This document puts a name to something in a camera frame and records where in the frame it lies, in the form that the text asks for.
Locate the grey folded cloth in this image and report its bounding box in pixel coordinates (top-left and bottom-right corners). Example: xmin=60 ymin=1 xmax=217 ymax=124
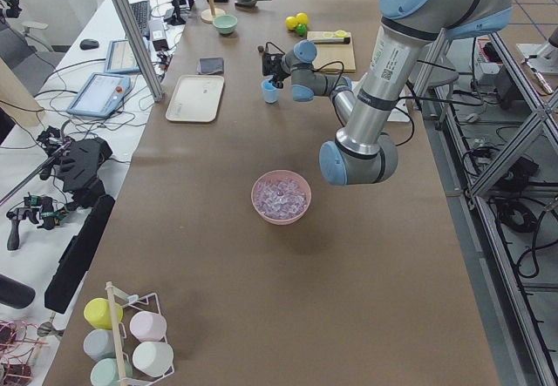
xmin=197 ymin=57 xmax=224 ymax=75

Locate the cream rabbit serving tray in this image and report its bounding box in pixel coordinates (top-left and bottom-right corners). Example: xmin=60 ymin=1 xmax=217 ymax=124
xmin=166 ymin=75 xmax=225 ymax=124

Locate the pink bowl of ice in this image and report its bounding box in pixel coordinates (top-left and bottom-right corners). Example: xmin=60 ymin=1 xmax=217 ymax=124
xmin=250 ymin=170 xmax=312 ymax=225

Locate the yellow lemon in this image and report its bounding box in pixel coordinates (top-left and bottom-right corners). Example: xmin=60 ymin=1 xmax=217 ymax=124
xmin=296 ymin=12 xmax=310 ymax=25
xmin=284 ymin=16 xmax=298 ymax=30

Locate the blue teach pendant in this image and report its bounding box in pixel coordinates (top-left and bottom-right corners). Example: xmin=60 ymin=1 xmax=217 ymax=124
xmin=66 ymin=72 xmax=131 ymax=119
xmin=104 ymin=39 xmax=140 ymax=74

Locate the pink plastic cup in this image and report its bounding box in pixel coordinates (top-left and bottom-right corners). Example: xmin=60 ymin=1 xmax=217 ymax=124
xmin=129 ymin=311 xmax=167 ymax=342

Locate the steel ice scoop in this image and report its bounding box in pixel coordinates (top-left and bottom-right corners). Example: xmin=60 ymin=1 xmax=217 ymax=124
xmin=235 ymin=0 xmax=272 ymax=9

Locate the green lime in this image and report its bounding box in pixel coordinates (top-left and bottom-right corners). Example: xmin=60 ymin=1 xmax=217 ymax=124
xmin=295 ymin=24 xmax=307 ymax=37

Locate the black computer mouse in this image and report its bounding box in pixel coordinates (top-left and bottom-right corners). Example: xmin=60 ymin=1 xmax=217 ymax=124
xmin=79 ymin=38 xmax=99 ymax=51

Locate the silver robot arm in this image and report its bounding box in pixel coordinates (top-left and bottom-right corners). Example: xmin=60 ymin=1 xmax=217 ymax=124
xmin=262 ymin=0 xmax=512 ymax=186

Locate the yellow plastic cup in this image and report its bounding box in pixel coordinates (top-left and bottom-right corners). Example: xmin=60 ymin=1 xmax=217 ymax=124
xmin=83 ymin=298 xmax=112 ymax=330

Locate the wooden cup tree stand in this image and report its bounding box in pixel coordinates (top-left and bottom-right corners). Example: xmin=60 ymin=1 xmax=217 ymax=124
xmin=201 ymin=0 xmax=226 ymax=24

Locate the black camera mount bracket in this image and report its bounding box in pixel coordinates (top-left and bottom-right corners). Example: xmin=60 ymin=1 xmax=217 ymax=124
xmin=261 ymin=42 xmax=285 ymax=77

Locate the bamboo cutting board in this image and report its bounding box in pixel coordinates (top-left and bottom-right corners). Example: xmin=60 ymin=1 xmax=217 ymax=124
xmin=307 ymin=30 xmax=357 ymax=73

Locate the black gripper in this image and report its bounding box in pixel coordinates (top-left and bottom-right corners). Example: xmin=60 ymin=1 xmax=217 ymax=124
xmin=269 ymin=57 xmax=289 ymax=89

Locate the white plastic cup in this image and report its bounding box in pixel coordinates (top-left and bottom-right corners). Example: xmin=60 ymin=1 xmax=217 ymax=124
xmin=133 ymin=342 xmax=174 ymax=377

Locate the mint green bowl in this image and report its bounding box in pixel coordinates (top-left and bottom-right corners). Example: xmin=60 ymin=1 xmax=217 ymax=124
xmin=213 ymin=14 xmax=238 ymax=36

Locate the mint plastic cup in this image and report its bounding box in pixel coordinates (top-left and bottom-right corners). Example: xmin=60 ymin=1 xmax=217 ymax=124
xmin=90 ymin=358 xmax=120 ymax=386

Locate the white wire cup rack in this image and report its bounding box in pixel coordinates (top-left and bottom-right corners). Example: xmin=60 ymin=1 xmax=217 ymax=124
xmin=105 ymin=281 xmax=174 ymax=385

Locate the grey plastic cup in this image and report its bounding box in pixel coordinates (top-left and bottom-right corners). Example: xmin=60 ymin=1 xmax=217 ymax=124
xmin=83 ymin=328 xmax=115 ymax=362

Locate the light blue plastic cup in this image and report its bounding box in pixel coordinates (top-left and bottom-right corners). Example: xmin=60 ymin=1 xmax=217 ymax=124
xmin=261 ymin=79 xmax=279 ymax=104

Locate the black keyboard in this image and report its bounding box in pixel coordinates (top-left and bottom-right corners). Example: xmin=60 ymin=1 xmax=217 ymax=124
xmin=130 ymin=0 xmax=151 ymax=37

